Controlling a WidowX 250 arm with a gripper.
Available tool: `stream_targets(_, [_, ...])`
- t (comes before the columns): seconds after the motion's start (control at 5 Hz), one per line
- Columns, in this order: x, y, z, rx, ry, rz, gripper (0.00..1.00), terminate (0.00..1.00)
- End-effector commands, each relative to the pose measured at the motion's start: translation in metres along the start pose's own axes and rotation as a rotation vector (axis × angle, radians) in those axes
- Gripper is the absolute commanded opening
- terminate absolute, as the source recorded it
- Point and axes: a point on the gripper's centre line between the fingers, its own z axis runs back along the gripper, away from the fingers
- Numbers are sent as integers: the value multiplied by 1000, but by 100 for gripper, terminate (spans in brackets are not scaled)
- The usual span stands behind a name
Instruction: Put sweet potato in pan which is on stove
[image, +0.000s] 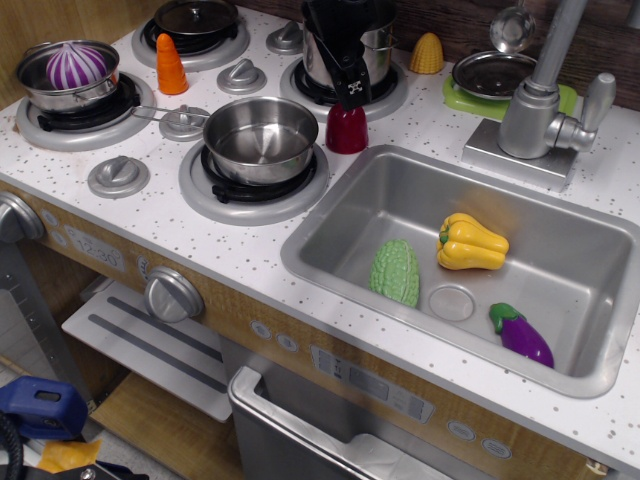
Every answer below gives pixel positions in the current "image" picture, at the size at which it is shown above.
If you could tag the black gripper finger with logo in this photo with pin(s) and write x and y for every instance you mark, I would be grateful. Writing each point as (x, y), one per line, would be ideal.
(353, 88)

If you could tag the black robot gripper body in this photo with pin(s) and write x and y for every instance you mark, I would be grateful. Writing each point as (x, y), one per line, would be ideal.
(335, 23)

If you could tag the back right stove burner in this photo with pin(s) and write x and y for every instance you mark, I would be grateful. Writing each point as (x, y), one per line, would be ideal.
(388, 96)

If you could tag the stove burner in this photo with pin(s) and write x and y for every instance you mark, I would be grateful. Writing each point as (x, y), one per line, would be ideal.
(196, 189)
(388, 96)
(105, 125)
(197, 52)

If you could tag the silver stove knob back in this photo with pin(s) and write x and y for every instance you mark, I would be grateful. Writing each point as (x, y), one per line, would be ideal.
(287, 40)

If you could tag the silver stove knob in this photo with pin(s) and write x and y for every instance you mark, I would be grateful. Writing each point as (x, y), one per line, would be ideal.
(183, 124)
(118, 177)
(242, 78)
(287, 40)

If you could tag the silver stove knob centre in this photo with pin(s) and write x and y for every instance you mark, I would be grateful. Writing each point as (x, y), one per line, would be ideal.
(242, 78)

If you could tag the back left stove burner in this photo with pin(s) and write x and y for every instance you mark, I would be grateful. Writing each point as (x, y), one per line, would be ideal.
(197, 52)

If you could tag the silver stove knob middle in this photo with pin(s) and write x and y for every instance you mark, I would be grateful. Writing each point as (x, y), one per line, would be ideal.
(183, 124)

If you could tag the front right stove burner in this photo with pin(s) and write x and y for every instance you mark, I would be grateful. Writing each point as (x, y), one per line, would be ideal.
(196, 189)

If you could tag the front left stove burner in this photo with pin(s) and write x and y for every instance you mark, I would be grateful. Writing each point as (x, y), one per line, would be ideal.
(105, 125)

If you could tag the silver stove knob front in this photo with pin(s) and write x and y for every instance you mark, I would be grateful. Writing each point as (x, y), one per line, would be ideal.
(118, 177)

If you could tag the tall steel pot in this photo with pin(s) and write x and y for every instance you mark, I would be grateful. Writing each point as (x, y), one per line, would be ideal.
(378, 43)

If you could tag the yellow toy corn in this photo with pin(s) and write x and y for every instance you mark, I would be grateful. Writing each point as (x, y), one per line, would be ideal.
(427, 56)

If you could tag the black pot lid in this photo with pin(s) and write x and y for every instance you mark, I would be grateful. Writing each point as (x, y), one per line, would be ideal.
(195, 17)

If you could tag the steel pot lid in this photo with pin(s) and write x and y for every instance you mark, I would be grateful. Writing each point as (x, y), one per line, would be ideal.
(492, 75)

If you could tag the silver ladle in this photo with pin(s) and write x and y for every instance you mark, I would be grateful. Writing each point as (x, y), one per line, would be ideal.
(512, 30)

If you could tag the orange toy carrot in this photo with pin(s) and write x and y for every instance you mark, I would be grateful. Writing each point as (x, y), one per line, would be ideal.
(171, 76)

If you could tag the silver toy faucet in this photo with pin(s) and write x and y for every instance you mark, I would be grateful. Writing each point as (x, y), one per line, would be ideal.
(535, 142)

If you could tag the yellow toy bell pepper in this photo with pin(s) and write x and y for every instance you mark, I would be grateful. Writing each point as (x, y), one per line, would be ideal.
(464, 243)

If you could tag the purple white striped onion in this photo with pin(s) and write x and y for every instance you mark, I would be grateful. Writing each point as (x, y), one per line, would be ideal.
(74, 65)

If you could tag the silver oven knob right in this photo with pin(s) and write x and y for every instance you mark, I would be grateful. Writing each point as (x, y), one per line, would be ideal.
(170, 297)

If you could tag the silver oven knob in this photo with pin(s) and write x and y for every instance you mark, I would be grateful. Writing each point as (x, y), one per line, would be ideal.
(18, 220)
(170, 297)

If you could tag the steel bowl pot left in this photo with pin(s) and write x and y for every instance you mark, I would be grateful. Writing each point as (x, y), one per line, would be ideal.
(31, 74)

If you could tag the purple toy eggplant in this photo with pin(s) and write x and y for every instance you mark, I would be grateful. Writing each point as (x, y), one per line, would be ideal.
(518, 335)

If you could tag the oven clock display panel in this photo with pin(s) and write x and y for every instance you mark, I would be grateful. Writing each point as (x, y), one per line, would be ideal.
(95, 248)

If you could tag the white oven shelf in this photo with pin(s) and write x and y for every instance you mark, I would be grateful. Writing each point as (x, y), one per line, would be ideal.
(182, 358)

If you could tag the grey dishwasher door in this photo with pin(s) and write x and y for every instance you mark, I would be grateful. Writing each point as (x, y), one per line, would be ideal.
(288, 428)

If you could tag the silver oven knob left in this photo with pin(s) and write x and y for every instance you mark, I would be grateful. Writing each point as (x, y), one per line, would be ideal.
(18, 220)

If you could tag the grey oven door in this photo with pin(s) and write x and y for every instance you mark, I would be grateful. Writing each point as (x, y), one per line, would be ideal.
(31, 341)

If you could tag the blue clamp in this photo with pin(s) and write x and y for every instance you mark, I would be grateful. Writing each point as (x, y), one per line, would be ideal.
(44, 409)

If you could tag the yellow cloth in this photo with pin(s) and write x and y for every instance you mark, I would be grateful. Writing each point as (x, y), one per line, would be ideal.
(59, 456)

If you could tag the steel pan with wire handle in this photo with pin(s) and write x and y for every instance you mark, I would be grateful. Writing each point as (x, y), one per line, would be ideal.
(255, 141)

